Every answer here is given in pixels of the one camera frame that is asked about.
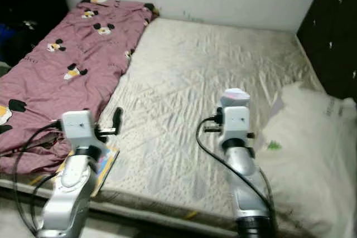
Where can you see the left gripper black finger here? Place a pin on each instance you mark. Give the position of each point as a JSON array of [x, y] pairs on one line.
[[117, 121]]

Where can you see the beige quilted mattress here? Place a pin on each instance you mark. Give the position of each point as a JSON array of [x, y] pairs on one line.
[[201, 82]]

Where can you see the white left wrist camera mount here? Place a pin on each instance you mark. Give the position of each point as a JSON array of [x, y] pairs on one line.
[[81, 129]]

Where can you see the black bag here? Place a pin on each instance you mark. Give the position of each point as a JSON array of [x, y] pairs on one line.
[[28, 4]]

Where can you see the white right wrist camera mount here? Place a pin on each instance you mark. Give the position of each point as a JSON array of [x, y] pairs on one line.
[[235, 124]]

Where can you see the black tufted headboard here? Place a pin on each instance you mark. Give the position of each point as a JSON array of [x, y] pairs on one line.
[[332, 26]]

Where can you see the colourful children's book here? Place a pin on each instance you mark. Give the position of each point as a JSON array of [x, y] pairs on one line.
[[106, 165]]

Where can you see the white pillow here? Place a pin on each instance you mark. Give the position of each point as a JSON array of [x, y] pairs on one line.
[[312, 154]]

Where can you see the white pink wrapper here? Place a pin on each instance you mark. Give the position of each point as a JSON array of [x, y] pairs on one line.
[[234, 97]]

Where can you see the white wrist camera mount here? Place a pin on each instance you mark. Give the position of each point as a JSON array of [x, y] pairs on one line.
[[81, 129], [235, 124]]

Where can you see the pink Mickey Mouse blanket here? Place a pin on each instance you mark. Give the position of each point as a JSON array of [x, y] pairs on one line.
[[44, 93]]

